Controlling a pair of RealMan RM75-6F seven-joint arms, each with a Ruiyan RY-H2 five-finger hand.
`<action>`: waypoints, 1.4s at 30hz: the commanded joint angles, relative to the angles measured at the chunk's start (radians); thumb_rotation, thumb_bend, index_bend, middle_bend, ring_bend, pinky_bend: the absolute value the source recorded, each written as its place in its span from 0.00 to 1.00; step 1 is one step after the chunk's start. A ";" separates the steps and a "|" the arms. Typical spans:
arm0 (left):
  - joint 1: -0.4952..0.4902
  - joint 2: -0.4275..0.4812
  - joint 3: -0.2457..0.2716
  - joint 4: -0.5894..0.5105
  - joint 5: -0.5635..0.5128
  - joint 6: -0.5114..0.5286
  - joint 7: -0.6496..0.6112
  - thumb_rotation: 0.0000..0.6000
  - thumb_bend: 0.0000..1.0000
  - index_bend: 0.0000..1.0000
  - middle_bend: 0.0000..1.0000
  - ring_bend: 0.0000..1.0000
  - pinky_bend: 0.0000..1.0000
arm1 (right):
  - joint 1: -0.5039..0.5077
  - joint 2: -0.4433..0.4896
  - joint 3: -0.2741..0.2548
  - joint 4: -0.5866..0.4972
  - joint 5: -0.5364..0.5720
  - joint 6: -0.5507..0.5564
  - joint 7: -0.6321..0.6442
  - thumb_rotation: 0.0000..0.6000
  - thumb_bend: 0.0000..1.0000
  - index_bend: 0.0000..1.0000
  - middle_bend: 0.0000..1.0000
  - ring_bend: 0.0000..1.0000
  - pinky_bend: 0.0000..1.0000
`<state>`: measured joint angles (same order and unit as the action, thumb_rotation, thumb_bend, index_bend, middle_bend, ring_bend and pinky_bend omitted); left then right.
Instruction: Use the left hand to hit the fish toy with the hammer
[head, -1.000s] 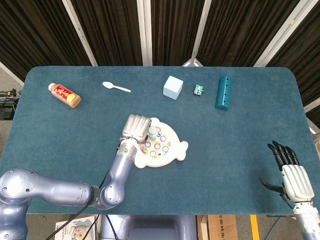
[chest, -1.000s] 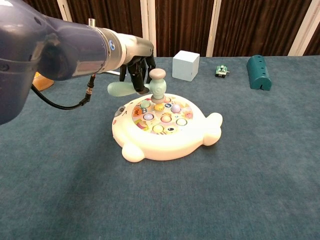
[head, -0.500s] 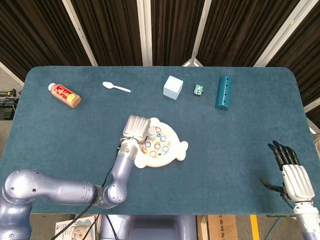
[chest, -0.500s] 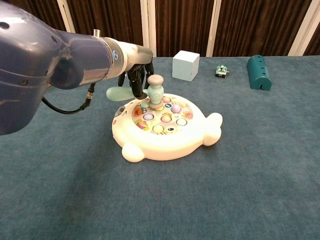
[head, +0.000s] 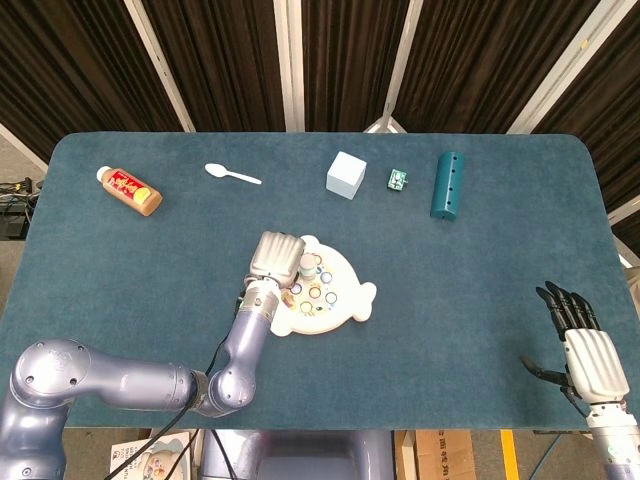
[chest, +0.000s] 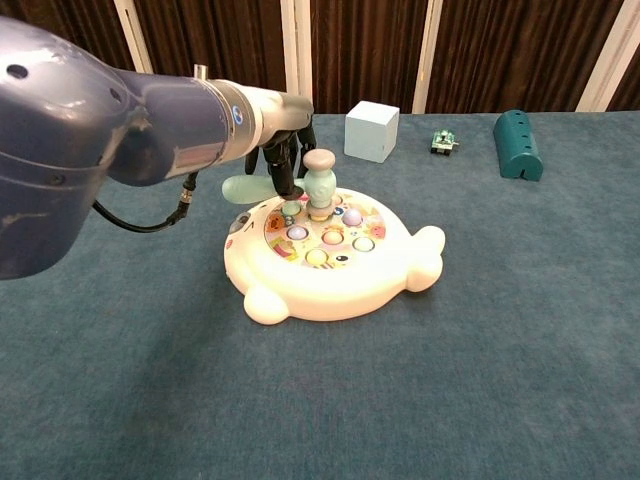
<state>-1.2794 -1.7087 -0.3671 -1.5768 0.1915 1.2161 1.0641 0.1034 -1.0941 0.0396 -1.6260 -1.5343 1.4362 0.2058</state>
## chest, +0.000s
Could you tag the left black-and-white robot hand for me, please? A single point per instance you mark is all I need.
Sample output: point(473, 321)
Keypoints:
point(287, 120)

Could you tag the light blue toy handle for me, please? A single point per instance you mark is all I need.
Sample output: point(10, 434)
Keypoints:
point(320, 187)

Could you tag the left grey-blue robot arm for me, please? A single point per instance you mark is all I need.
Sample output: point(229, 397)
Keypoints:
point(75, 135)

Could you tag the white fish-shaped toy plate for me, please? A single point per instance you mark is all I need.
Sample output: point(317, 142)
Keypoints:
point(340, 285)

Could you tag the light blue cube block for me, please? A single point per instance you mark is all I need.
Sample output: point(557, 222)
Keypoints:
point(367, 132)

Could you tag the dark brown curtain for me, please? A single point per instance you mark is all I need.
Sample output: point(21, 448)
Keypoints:
point(365, 50)

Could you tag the teal half-cylinder block with holes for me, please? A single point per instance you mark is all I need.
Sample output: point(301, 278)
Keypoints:
point(517, 147)

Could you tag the blue felt table mat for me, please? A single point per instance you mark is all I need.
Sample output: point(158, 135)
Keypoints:
point(450, 375)

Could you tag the white metal frame post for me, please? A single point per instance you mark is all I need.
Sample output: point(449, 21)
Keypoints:
point(297, 45)
point(607, 60)
point(132, 35)
point(426, 55)

